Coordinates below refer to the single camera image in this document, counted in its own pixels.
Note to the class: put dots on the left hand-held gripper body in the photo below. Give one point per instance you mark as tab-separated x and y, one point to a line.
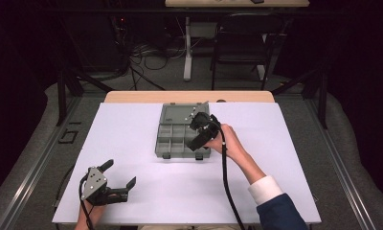
94	184

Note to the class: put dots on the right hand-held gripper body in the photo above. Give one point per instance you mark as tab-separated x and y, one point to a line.
205	124

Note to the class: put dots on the grey plastic organizer box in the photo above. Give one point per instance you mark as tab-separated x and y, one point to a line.
173	137

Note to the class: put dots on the person's left hand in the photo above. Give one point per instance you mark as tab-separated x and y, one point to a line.
95	212

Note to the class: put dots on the person's right hand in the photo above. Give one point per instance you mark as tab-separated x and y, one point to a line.
231	143

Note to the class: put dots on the white table cover board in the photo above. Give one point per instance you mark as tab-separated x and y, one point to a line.
141	166

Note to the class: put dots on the wooden table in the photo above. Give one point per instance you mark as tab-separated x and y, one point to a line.
148	96

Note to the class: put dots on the white desk leg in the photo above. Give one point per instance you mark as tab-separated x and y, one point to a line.
187	57

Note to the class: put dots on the black folding chair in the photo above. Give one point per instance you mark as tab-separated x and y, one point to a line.
240	48

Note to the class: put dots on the background wooden desk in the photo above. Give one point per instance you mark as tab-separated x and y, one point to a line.
212	4

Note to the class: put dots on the dark object on desk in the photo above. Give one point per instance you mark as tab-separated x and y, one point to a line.
257	1

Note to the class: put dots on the aluminium floor rail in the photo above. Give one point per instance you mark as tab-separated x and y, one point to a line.
36	166
339	166

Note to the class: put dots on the black metal frame stand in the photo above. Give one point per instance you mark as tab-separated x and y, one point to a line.
62	96
322	96

